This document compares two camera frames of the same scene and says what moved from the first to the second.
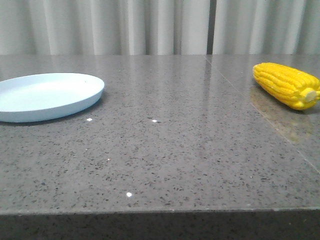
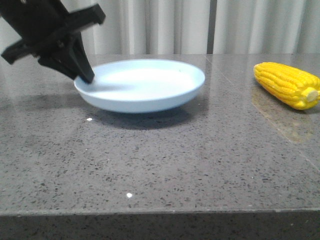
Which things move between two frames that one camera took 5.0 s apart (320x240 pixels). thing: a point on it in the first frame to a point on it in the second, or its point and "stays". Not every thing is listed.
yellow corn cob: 291,88 stays
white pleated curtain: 159,27 stays
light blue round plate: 36,96 to 141,85
